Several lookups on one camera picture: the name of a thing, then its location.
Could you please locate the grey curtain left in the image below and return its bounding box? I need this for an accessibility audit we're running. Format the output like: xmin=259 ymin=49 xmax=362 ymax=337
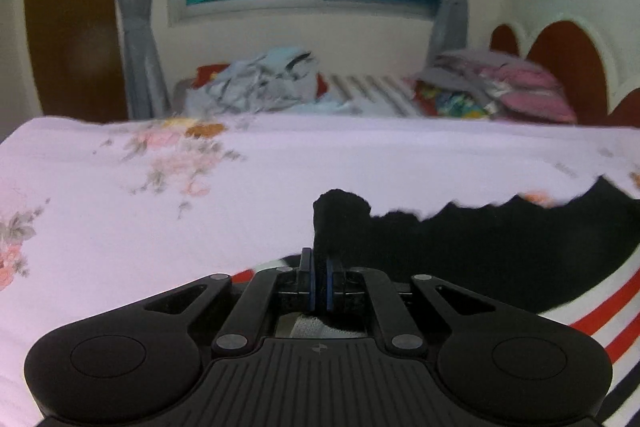
xmin=116 ymin=0 xmax=169 ymax=120

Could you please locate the pink grey folded bedding stack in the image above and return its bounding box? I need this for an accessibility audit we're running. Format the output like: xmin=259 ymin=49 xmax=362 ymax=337
xmin=407 ymin=49 xmax=577 ymax=124

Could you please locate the grey striped white pillow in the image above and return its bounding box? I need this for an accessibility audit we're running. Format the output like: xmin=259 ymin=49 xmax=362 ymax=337
xmin=320 ymin=74 xmax=425 ymax=118

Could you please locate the light blue crumpled clothes pile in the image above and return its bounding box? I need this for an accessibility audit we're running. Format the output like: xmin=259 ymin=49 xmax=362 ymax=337
xmin=182 ymin=46 xmax=357 ymax=118

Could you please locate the red white scalloped headboard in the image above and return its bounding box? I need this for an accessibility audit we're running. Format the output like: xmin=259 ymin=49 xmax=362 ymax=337
xmin=489 ymin=20 xmax=639 ymax=128

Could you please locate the striped black white red sweater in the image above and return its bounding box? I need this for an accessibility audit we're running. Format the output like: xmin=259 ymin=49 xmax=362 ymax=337
xmin=224 ymin=179 xmax=639 ymax=426

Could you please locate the brown wooden door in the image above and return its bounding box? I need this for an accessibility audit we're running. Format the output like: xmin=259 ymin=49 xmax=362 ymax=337
xmin=25 ymin=0 xmax=127 ymax=122

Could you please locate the pink floral bed sheet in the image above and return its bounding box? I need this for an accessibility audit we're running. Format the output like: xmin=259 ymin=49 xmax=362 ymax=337
xmin=1 ymin=115 xmax=639 ymax=426

